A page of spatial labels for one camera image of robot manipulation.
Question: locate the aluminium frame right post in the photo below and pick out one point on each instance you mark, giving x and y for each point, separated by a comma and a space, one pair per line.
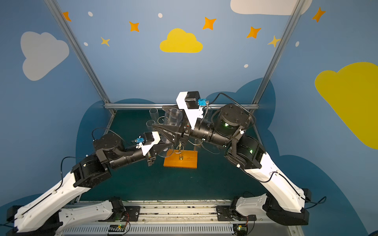
288, 30

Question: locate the aluminium frame post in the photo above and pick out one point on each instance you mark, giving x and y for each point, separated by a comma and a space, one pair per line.
69, 34
288, 30

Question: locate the orange wooden rack base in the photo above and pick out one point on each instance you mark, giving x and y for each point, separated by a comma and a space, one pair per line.
187, 159

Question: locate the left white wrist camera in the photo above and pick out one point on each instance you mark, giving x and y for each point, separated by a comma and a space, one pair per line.
147, 140

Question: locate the gold wire glass rack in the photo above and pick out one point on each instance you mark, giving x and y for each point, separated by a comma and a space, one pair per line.
197, 143

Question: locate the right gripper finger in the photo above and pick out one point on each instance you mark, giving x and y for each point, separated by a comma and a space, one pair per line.
171, 109
171, 134

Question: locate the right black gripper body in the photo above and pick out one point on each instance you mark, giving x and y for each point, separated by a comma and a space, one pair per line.
181, 130

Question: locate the green circuit board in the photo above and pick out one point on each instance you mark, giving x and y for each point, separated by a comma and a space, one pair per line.
240, 230
117, 229

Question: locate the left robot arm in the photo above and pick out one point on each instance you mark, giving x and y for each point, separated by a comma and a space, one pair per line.
47, 215

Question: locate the aluminium mounting rail base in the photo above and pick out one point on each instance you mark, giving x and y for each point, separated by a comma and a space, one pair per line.
192, 217

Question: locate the left green circuit board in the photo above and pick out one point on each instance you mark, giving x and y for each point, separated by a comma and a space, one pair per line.
117, 229

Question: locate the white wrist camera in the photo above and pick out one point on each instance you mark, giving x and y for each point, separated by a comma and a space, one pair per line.
188, 101
147, 140

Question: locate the aluminium frame left post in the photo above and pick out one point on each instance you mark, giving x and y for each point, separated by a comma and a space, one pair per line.
69, 34

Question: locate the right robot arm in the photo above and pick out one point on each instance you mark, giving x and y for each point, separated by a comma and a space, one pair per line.
284, 202

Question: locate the right green circuit board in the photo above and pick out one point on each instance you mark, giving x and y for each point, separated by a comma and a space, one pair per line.
240, 230

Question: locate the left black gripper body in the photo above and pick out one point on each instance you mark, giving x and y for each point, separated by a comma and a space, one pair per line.
155, 148

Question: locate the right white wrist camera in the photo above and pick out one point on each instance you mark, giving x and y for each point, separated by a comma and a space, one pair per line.
188, 101

